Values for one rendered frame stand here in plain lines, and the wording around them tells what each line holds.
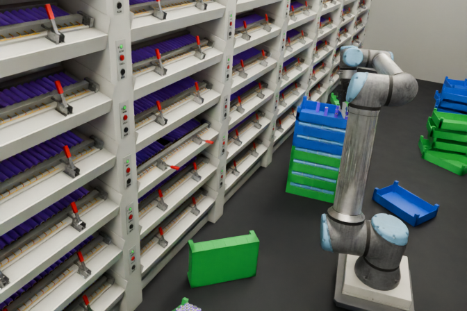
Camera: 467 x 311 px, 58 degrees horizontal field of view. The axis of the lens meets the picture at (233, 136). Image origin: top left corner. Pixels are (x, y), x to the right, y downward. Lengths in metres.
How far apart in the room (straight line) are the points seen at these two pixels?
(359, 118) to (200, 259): 0.87
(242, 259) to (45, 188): 0.97
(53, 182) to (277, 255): 1.21
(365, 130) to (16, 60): 1.17
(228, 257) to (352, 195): 0.59
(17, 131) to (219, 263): 1.07
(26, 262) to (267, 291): 1.04
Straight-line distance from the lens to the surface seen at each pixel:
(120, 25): 1.29
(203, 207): 2.12
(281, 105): 2.89
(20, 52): 1.08
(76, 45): 1.18
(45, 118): 1.19
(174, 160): 1.73
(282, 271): 2.05
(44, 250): 1.35
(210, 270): 1.89
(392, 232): 1.78
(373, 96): 1.62
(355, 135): 1.64
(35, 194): 1.24
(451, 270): 2.36
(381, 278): 1.89
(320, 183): 2.51
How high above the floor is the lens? 1.39
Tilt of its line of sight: 26 degrees down
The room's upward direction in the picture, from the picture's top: 4 degrees clockwise
